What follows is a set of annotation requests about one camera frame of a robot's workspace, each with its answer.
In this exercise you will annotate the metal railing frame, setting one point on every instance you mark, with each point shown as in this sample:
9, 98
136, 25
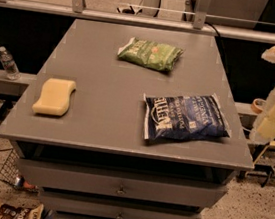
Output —
198, 19

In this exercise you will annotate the middle drawer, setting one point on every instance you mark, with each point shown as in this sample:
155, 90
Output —
113, 208

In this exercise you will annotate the brown snack bag on floor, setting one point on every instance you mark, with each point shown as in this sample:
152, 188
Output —
13, 212

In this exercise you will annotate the roll of tape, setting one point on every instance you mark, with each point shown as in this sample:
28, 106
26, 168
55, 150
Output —
258, 105

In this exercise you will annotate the wire basket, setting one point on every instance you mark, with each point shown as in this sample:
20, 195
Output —
9, 172

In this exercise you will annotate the grey drawer cabinet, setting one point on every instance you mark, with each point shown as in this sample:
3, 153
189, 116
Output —
103, 127

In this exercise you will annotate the green chip bag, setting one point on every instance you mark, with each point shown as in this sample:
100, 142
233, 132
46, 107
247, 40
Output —
150, 54

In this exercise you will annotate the yellow sponge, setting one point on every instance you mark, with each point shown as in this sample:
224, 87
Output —
55, 97

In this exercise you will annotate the clear plastic water bottle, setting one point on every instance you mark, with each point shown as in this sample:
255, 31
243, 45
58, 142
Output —
8, 63

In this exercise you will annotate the top drawer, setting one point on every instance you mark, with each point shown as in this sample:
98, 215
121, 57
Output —
120, 184

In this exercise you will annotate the blue chip bag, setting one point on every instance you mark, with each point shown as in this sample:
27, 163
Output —
184, 118

